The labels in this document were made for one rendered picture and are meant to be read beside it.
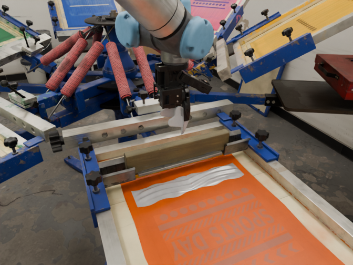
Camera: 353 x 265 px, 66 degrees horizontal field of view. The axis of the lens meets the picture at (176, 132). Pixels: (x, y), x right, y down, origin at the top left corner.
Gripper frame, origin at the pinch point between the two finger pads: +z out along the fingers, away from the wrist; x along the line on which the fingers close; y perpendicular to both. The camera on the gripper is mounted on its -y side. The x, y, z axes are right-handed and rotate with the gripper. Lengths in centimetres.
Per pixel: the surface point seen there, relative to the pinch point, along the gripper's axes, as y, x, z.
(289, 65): -201, -153, 48
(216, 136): -12.6, 1.2, 6.3
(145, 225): 17.8, 18.0, 16.6
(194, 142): -4.5, 1.1, 6.4
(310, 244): -17.2, 39.5, 16.1
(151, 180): 10.9, 2.0, 16.5
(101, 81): 12, -75, 10
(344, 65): -103, -25, 0
